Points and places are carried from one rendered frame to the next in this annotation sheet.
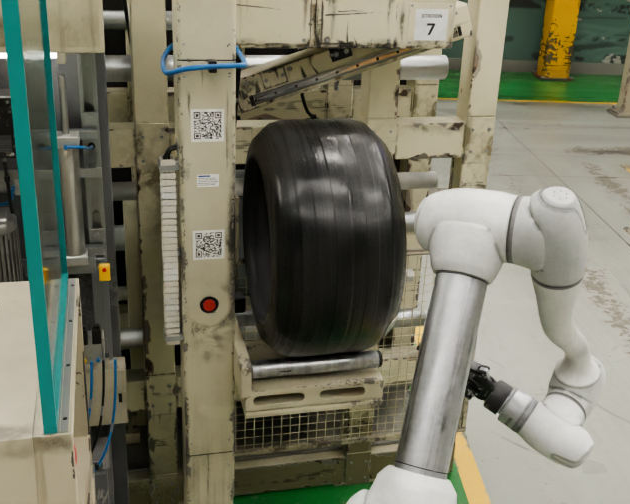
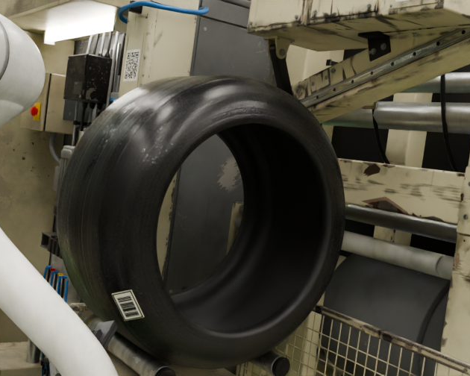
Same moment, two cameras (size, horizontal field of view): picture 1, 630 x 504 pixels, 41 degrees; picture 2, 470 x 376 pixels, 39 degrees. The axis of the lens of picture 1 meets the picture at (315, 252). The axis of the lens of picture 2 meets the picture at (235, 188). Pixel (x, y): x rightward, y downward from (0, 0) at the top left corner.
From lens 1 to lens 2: 216 cm
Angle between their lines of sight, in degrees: 70
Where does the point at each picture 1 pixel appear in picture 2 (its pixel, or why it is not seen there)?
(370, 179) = (149, 101)
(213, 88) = (138, 30)
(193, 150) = (123, 89)
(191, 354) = not seen: hidden behind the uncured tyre
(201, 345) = not seen: hidden behind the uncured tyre
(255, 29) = (265, 10)
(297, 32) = (293, 9)
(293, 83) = (332, 86)
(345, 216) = (103, 131)
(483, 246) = not seen: outside the picture
